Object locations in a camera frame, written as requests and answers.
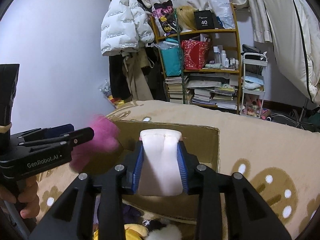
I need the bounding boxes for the yellow round plush toy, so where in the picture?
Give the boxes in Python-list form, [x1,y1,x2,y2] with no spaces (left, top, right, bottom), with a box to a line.
[93,223,149,240]

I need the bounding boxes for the pink fluffy plush toy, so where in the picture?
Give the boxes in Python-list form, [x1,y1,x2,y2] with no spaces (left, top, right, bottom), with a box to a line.
[69,115,120,174]

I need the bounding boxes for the white yellow duck plush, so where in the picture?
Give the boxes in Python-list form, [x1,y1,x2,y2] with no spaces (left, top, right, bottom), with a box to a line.
[143,219,182,240]

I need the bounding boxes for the white pink soft pad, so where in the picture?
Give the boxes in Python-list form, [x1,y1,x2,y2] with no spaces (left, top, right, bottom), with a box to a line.
[138,129,183,197]

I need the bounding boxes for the lavender purple plush doll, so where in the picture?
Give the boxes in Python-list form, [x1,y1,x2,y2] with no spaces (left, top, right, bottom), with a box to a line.
[123,204,142,224]

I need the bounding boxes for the person's left hand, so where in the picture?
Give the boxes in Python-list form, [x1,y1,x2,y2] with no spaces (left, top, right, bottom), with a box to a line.
[1,176,40,219]

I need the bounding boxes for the beige patterned carpet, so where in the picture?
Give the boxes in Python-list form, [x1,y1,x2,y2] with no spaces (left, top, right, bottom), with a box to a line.
[35,100,320,240]

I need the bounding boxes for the brown cardboard box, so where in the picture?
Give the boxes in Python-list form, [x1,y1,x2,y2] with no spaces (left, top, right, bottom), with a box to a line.
[85,119,221,222]

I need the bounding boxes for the plastic bag of snacks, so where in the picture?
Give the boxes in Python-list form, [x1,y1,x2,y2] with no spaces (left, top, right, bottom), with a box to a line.
[99,79,125,108]

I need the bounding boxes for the stack of books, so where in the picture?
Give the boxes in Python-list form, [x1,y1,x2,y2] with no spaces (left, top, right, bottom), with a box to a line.
[165,76,193,104]

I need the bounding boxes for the white utility cart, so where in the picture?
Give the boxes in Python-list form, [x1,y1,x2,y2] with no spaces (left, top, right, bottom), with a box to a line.
[240,53,268,118]

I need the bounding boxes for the wooden bookshelf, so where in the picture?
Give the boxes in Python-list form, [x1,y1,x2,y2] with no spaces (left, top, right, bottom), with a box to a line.
[151,0,241,113]

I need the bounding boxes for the white puffer jacket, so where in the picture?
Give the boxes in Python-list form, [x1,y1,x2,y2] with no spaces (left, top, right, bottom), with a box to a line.
[100,0,155,56]

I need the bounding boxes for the red gift bag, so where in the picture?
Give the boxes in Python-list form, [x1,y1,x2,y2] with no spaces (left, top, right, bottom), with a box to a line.
[181,40,210,70]

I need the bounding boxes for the teal gift bag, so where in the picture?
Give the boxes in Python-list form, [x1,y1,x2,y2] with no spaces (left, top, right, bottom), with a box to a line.
[159,38,181,76]

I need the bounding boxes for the cream hanging garment cover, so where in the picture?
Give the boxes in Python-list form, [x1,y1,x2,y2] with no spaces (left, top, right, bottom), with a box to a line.
[263,0,319,104]

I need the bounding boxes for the black box with 40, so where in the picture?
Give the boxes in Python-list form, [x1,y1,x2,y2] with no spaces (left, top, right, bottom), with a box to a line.
[194,10,215,30]

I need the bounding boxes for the blonde wig head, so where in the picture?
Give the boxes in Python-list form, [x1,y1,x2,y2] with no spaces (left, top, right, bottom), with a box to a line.
[176,5,197,32]

